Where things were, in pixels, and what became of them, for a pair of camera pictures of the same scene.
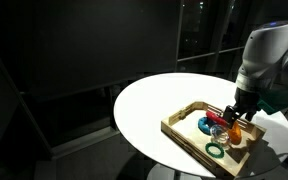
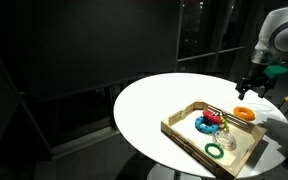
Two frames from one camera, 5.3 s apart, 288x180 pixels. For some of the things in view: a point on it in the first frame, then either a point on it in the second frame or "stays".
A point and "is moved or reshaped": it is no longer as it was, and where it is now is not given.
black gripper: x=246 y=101 to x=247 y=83
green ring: x=211 y=144 stays
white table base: x=164 y=172 stays
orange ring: x=235 y=134 is moved or reshaped
